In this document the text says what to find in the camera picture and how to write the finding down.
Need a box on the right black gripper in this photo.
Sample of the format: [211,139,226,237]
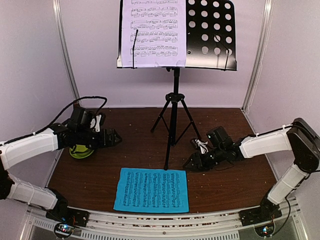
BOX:
[182,145,226,171]

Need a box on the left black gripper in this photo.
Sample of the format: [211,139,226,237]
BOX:
[76,127,122,150]

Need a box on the lilac sheet music page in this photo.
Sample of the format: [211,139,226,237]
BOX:
[117,0,187,69]

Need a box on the black music stand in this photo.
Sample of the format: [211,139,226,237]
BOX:
[115,0,239,171]

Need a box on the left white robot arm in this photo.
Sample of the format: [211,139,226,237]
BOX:
[0,106,122,222]

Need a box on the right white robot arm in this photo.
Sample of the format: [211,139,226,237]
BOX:
[183,118,320,221]

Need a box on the green bowl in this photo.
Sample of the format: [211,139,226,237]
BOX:
[69,145,95,159]

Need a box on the blue sheet music page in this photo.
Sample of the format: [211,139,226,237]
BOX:
[113,168,190,214]

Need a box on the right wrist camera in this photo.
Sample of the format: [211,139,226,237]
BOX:
[190,138,209,155]

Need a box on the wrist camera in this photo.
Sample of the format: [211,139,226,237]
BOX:
[190,138,209,155]
[90,113,106,133]

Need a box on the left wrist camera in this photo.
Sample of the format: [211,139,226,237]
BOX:
[90,113,106,133]

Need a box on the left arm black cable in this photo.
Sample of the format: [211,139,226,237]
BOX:
[32,96,108,136]

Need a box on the aluminium front rail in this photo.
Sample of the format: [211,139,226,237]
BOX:
[18,197,309,240]

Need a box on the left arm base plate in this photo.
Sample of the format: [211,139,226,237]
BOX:
[45,207,90,227]

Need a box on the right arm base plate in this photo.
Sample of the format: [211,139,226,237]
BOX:
[238,207,282,227]

